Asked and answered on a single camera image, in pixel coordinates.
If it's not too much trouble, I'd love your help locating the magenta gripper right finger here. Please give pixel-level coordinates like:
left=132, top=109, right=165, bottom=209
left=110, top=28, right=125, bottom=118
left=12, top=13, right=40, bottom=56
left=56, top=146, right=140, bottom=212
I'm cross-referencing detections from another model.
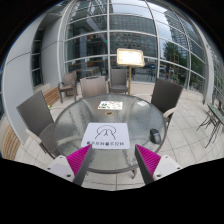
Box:
left=134, top=144, right=182, bottom=185

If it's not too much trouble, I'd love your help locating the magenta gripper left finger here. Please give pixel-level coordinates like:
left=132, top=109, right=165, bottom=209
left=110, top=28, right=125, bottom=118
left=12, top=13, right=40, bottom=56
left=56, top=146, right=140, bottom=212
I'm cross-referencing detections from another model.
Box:
left=47, top=144, right=95, bottom=187

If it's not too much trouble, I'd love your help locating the white mouse pad with logo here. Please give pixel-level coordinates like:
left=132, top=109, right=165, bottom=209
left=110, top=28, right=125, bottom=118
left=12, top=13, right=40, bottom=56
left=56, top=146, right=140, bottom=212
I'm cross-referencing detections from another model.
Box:
left=81, top=123, right=130, bottom=150

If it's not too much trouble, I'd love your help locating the colourful printed card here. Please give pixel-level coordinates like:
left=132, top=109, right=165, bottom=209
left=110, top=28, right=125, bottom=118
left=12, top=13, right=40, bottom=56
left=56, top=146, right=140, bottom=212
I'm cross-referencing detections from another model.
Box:
left=98, top=101, right=123, bottom=110

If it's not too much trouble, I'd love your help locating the grey wicker chair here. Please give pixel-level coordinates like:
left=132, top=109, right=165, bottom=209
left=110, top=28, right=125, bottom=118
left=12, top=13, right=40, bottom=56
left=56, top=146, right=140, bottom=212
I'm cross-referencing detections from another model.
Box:
left=109, top=69, right=128, bottom=93
left=80, top=76, right=107, bottom=98
left=17, top=91, right=60, bottom=158
left=151, top=78, right=183, bottom=127
left=57, top=71, right=77, bottom=102

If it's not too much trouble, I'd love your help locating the grey wicker chair right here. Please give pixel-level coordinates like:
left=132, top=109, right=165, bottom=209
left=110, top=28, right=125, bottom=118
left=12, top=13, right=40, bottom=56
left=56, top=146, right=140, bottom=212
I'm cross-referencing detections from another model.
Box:
left=151, top=78, right=183, bottom=127

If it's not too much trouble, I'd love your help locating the grey wicker chair far left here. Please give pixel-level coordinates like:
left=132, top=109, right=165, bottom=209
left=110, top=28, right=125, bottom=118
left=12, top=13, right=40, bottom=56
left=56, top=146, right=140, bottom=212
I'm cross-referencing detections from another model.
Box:
left=57, top=71, right=77, bottom=102

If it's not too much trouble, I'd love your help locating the grey wicker chair far middle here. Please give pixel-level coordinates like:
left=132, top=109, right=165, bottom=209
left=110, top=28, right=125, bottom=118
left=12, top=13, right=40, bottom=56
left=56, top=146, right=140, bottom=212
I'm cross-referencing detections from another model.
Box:
left=80, top=76, right=107, bottom=98

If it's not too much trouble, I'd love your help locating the metal side table right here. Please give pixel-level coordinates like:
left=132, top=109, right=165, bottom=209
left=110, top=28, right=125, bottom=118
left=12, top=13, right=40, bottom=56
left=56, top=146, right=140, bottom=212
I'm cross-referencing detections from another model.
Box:
left=198, top=103, right=224, bottom=144

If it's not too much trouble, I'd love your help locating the grey wicker chair far back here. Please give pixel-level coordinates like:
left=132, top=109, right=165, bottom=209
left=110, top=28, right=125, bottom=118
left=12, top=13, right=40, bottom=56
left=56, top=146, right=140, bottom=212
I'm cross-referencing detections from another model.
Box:
left=109, top=69, right=128, bottom=93

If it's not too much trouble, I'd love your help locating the gold menu display stand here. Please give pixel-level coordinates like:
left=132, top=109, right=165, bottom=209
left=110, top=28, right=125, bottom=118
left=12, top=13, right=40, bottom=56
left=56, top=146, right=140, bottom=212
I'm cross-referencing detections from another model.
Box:
left=116, top=47, right=146, bottom=96

